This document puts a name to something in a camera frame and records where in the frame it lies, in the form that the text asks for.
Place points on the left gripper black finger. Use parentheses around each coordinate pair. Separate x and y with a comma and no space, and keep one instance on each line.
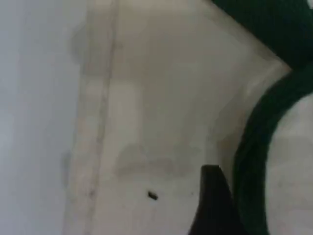
(215,208)

